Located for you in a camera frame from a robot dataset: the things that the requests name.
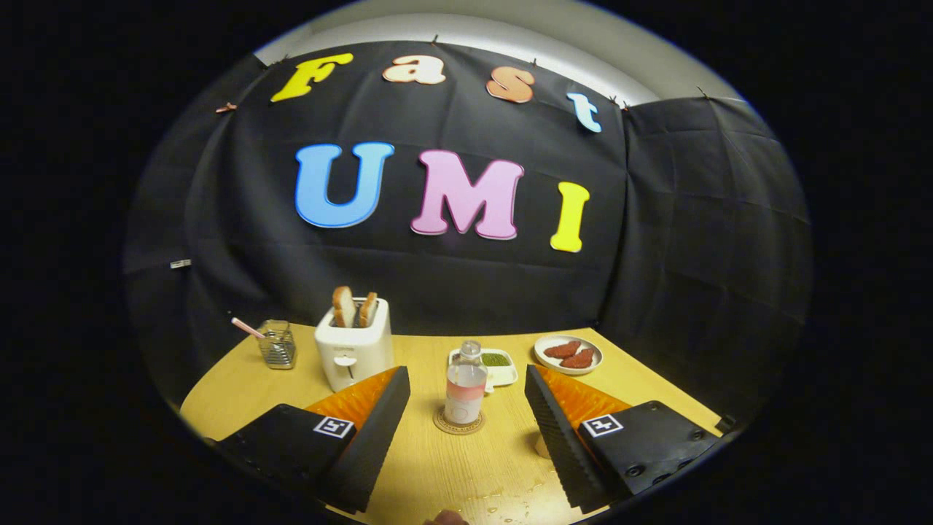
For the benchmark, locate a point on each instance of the round wooden coaster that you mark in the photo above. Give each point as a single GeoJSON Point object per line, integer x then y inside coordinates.
{"type": "Point", "coordinates": [440, 423]}

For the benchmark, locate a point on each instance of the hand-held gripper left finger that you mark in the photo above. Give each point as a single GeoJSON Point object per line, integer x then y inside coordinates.
{"type": "Point", "coordinates": [368, 452]}

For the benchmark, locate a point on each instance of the toast bread slice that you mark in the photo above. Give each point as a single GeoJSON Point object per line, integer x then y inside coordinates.
{"type": "Point", "coordinates": [344, 306]}
{"type": "Point", "coordinates": [367, 310]}

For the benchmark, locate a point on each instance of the white toaster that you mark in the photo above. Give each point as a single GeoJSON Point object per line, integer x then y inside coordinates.
{"type": "Point", "coordinates": [357, 354]}

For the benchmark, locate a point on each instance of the small white dish green filling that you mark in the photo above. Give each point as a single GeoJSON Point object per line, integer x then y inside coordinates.
{"type": "Point", "coordinates": [503, 373]}

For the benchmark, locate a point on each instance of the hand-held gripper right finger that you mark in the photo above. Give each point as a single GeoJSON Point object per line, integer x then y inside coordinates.
{"type": "Point", "coordinates": [557, 445]}

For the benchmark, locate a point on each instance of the red sausage piece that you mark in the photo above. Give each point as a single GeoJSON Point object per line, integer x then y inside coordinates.
{"type": "Point", "coordinates": [578, 359]}
{"type": "Point", "coordinates": [563, 349]}

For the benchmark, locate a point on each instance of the white round plate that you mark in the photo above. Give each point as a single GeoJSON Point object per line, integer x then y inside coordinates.
{"type": "Point", "coordinates": [543, 361]}

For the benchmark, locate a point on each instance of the wooden table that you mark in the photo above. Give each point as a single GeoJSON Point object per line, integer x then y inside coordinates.
{"type": "Point", "coordinates": [452, 474]}

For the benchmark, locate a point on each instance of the clear juice bottle pink label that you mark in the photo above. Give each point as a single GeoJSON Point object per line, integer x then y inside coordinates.
{"type": "Point", "coordinates": [465, 394]}

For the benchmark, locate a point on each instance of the black backdrop cloth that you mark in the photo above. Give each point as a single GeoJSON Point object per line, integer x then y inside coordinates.
{"type": "Point", "coordinates": [437, 292]}

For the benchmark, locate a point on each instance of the metal mesh holder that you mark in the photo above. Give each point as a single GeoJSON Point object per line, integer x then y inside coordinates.
{"type": "Point", "coordinates": [278, 348]}

